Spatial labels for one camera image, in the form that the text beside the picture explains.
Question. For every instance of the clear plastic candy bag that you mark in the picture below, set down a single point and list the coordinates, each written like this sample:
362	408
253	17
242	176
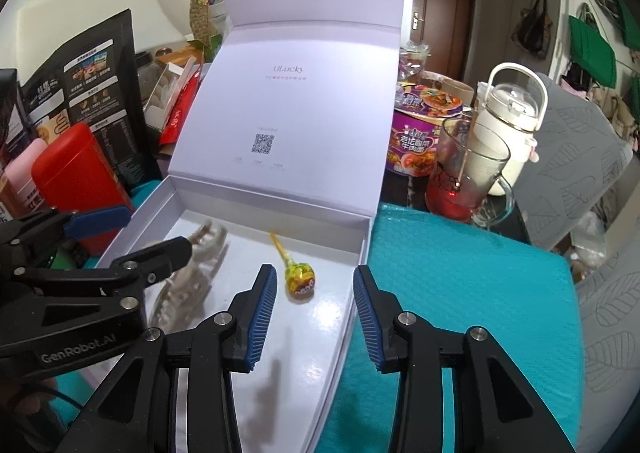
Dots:
412	58

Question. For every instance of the white gift box with lid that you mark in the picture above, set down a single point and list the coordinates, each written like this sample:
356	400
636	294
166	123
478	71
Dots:
280	108

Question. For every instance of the clear plastic hair claw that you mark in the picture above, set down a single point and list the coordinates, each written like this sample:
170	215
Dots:
210	243

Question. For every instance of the yellow wrapped lollipop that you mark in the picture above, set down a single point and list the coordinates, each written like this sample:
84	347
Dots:
300	280

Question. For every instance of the red plastic container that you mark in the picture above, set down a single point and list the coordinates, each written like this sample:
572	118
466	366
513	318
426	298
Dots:
75	173

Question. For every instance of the thin metal straw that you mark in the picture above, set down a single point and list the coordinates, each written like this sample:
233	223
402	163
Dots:
467	143

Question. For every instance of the white plastic bag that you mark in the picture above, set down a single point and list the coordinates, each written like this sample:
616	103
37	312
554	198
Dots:
592	238

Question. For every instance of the dark handbag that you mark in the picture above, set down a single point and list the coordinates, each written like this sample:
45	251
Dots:
532	28

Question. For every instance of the white cardboard box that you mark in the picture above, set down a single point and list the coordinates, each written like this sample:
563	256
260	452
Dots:
162	98

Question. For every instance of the grey leaf patterned chair cover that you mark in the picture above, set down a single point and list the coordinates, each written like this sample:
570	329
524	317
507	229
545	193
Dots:
615	343
565	158

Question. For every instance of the green cardboard box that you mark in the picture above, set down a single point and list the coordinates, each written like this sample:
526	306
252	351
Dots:
210	45

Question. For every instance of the brown door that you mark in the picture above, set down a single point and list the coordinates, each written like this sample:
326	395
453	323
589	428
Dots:
445	8

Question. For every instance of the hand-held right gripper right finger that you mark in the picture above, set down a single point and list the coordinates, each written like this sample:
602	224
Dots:
367	320

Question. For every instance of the pink container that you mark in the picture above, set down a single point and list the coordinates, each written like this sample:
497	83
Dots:
22	168

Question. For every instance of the purple instant noodle bucket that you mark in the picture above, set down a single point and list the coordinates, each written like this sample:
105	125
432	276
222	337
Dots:
415	143

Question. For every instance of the red snack packet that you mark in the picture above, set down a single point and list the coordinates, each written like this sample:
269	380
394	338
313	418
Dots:
182	105

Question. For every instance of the black printed pouch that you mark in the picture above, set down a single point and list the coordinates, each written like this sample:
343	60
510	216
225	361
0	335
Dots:
100	83

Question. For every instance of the purple instant noodle bowl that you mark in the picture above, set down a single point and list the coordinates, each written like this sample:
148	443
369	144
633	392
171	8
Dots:
430	98

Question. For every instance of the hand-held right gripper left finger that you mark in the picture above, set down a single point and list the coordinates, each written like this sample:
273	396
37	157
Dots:
262	318

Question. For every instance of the glass mug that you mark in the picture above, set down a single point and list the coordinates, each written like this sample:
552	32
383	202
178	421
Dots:
480	168

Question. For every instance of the small green tote bag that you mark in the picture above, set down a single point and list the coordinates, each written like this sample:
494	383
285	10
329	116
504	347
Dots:
635	95

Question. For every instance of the large green tote bag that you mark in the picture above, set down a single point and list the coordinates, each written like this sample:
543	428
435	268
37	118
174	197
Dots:
590	48

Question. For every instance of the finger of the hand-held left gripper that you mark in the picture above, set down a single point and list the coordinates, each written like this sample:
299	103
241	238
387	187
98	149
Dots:
160	258
97	223

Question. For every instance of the beige handbag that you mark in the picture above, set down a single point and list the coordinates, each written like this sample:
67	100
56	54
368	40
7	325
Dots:
607	105

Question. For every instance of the teal padded mat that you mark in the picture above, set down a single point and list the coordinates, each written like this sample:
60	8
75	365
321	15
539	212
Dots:
450	283

